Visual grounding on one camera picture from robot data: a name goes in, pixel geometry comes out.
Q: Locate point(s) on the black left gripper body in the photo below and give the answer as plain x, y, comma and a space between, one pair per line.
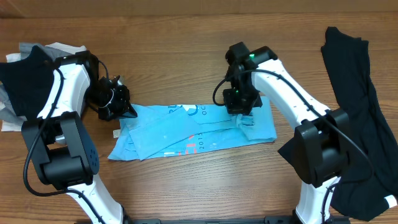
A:
111, 103

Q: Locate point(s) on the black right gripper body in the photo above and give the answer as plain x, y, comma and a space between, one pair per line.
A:
241, 107

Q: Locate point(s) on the light blue printed t-shirt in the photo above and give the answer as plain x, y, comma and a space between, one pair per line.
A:
177, 130

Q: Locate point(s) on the black t-shirt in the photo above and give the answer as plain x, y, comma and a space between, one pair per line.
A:
372, 180

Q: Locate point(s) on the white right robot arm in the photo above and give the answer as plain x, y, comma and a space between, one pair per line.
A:
318, 150

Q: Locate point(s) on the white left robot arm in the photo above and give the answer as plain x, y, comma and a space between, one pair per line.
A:
62, 158

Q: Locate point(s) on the folded black shirt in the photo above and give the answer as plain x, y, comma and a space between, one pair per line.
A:
28, 84

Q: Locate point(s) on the folded grey shirt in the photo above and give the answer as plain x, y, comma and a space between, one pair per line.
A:
31, 49

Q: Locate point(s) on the folded white shirt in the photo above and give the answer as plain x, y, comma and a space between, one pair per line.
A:
9, 120

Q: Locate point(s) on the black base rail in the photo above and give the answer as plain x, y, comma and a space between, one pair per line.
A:
211, 221

